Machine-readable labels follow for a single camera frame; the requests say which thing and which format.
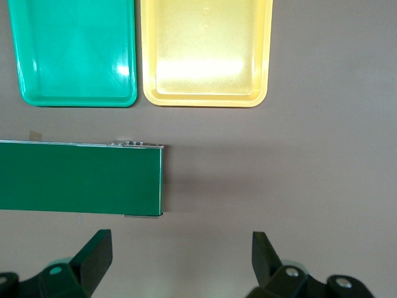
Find green conveyor belt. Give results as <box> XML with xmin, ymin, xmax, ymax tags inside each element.
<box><xmin>0</xmin><ymin>139</ymin><xmax>165</xmax><ymax>219</ymax></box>

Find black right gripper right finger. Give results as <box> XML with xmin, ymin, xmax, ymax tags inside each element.
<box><xmin>248</xmin><ymin>231</ymin><xmax>373</xmax><ymax>298</ymax></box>

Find yellow plastic tray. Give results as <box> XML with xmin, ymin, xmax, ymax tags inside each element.
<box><xmin>140</xmin><ymin>0</ymin><xmax>274</xmax><ymax>108</ymax></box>

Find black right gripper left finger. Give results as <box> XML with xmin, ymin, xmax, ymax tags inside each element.
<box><xmin>0</xmin><ymin>228</ymin><xmax>113</xmax><ymax>298</ymax></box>

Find green plastic tray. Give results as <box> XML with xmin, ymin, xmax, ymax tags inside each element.
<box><xmin>6</xmin><ymin>0</ymin><xmax>138</xmax><ymax>108</ymax></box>

